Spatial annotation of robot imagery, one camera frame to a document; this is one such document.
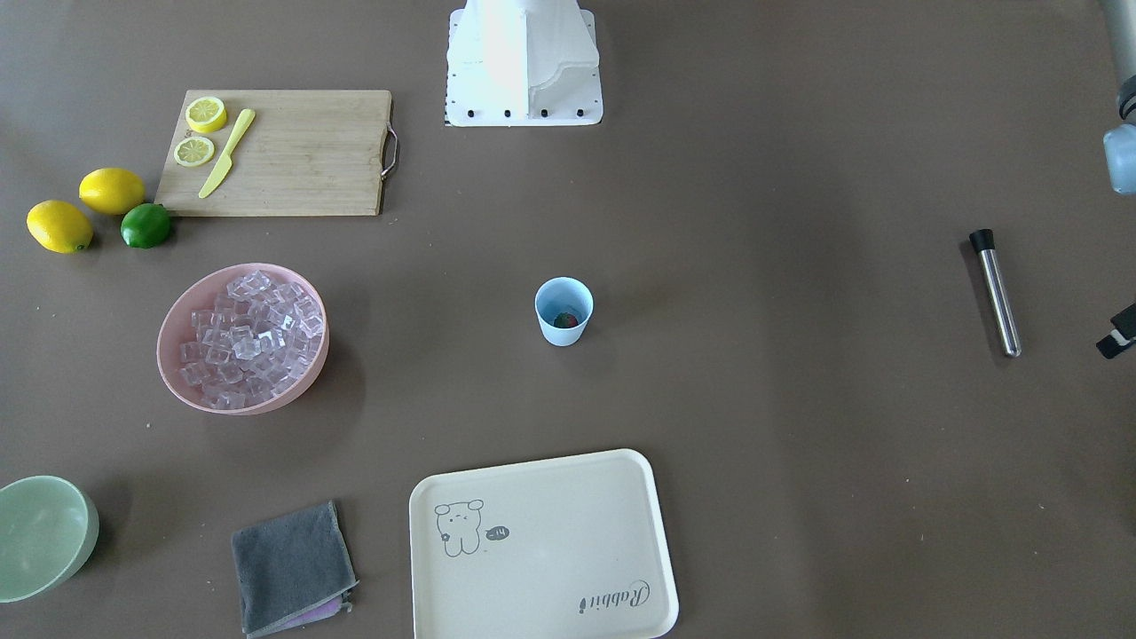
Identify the green lime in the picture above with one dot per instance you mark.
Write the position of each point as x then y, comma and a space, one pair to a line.
146, 226

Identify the lemon half near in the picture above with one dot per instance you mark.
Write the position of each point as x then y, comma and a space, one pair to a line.
206, 114

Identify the pink bowl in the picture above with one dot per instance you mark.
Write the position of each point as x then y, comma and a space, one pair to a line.
306, 355

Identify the grey folded cloth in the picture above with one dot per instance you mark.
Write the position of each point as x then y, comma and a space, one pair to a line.
292, 571

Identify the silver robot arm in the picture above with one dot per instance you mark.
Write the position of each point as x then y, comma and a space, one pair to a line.
1119, 146

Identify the clear ice cubes pile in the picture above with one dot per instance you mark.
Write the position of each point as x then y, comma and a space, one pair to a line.
253, 337

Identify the wooden cutting board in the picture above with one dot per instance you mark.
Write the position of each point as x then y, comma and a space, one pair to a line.
306, 153

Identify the lemon half far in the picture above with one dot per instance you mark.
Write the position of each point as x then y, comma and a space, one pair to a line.
194, 151

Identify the lemon half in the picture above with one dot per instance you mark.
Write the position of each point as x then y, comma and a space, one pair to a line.
194, 151
206, 114

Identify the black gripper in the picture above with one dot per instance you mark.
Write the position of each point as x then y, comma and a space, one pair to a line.
1120, 335

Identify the whole yellow lemon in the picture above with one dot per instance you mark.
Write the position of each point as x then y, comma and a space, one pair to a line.
59, 226
112, 191

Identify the blue plastic cup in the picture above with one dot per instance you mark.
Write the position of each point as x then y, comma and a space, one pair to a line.
563, 295

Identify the cream rabbit tray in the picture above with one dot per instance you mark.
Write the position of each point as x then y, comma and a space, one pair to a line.
573, 547

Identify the steel muddler black tip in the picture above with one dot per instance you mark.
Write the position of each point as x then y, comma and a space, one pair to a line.
984, 246

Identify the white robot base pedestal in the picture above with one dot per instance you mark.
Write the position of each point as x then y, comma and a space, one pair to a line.
522, 64

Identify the green bowl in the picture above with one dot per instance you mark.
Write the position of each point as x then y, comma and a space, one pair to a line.
49, 528

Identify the yellow plastic knife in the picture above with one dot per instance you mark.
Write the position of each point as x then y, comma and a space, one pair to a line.
224, 162

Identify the red strawberry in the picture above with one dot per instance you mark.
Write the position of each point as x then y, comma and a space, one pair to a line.
565, 320

